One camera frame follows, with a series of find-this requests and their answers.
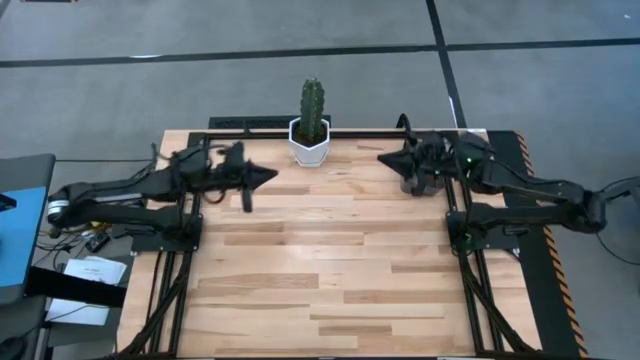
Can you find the black ball knob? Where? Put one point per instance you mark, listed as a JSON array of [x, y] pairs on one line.
[[55, 233]]

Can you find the white printed paper sheet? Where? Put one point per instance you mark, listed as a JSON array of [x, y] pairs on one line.
[[95, 270]]

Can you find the small black device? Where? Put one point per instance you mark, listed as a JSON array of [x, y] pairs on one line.
[[97, 243]]

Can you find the blue board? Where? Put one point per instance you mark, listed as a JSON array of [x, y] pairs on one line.
[[20, 240]]

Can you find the black mat with hazard stripes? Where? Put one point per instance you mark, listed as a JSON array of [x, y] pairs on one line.
[[552, 320]]

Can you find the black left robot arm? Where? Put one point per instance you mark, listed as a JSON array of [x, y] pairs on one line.
[[125, 192]]

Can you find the white hexagonal plant pot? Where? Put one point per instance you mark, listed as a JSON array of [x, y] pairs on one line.
[[310, 155]]

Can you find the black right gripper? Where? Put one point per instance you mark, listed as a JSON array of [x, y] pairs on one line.
[[432, 157]]

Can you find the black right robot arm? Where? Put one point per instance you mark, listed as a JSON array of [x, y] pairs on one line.
[[540, 192]]

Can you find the black aluminium table frame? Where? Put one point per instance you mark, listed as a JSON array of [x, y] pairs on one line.
[[350, 134]]

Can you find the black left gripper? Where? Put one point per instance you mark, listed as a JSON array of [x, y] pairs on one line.
[[232, 172]]

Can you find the white blank paper sheet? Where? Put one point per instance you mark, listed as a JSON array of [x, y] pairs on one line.
[[75, 312]]

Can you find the green cactus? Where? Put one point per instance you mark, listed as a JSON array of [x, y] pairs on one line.
[[312, 110]]

